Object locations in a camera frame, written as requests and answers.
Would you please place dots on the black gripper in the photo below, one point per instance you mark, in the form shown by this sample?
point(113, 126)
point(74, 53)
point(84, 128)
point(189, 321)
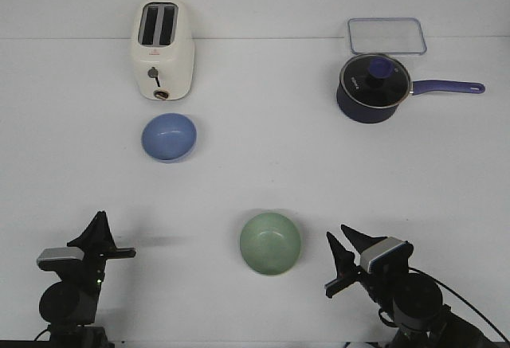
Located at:
point(347, 273)
point(96, 253)

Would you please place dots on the green bowl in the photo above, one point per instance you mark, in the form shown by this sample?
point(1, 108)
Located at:
point(270, 243)

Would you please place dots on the blue bowl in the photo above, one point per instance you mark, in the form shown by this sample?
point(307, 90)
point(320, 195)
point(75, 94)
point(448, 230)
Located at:
point(169, 137)

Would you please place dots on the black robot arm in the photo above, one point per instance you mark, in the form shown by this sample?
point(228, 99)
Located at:
point(409, 300)
point(69, 306)

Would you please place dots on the dark blue saucepan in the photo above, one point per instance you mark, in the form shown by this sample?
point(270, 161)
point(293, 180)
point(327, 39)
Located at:
point(362, 114)

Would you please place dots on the glass pot lid blue knob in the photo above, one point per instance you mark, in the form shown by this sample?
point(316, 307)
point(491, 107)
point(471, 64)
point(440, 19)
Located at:
point(375, 80)

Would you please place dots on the white toaster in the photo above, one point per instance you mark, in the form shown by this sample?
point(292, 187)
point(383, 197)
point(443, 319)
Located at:
point(162, 50)

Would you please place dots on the clear container blue rim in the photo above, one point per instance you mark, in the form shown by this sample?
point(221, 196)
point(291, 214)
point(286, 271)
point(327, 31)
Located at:
point(392, 36)

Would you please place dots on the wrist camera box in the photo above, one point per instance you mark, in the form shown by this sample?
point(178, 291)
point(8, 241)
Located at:
point(386, 248)
point(60, 259)

